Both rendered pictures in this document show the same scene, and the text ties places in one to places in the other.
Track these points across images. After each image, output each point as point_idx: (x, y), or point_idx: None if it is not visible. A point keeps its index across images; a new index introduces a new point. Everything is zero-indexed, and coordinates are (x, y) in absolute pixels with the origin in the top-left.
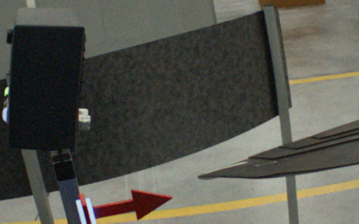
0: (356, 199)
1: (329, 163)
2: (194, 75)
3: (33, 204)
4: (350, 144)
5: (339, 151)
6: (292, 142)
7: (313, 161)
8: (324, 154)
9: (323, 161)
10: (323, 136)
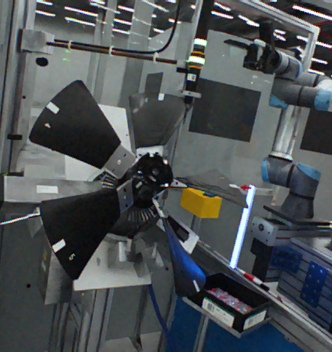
0: None
1: (208, 173)
2: None
3: None
4: (206, 178)
5: (208, 177)
6: (224, 189)
7: (211, 174)
8: (211, 177)
9: (209, 174)
10: (215, 183)
